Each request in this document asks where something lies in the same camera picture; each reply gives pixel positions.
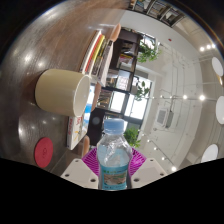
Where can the flat round red coaster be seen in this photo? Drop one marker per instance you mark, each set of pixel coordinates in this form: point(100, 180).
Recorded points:
point(43, 152)

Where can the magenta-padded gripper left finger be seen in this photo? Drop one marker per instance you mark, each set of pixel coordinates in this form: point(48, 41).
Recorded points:
point(78, 171)

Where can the cream paper cup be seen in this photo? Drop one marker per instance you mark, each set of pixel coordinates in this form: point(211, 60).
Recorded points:
point(56, 91)

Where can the bushy potted plant, dark pot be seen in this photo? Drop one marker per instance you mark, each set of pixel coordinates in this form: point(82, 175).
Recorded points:
point(131, 136)

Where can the clear blue-capped water bottle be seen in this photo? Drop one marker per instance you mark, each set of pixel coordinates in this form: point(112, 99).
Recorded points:
point(114, 163)

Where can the potted plant in white pot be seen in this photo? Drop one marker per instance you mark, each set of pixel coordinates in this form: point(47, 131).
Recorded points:
point(141, 90)

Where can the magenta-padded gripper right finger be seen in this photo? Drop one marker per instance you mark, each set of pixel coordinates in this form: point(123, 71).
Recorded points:
point(150, 171)

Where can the large blue-covered book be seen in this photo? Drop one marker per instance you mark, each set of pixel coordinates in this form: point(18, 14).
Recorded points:
point(76, 131)

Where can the group of track spotlights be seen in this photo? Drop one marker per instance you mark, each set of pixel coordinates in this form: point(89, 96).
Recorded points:
point(202, 97)

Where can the group of round ceiling lamps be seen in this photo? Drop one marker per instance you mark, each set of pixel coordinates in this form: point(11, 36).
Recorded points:
point(220, 110)

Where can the dark open shelf unit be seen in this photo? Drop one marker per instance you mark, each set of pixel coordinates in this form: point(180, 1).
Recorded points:
point(125, 60)

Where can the ceiling air conditioner unit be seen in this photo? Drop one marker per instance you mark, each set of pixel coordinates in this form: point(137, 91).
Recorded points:
point(164, 117)

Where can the tall wall bookshelf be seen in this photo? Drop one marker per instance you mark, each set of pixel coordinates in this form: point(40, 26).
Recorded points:
point(156, 10)

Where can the leafy potted plant by window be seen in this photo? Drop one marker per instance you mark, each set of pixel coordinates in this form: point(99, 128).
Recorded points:
point(148, 52)

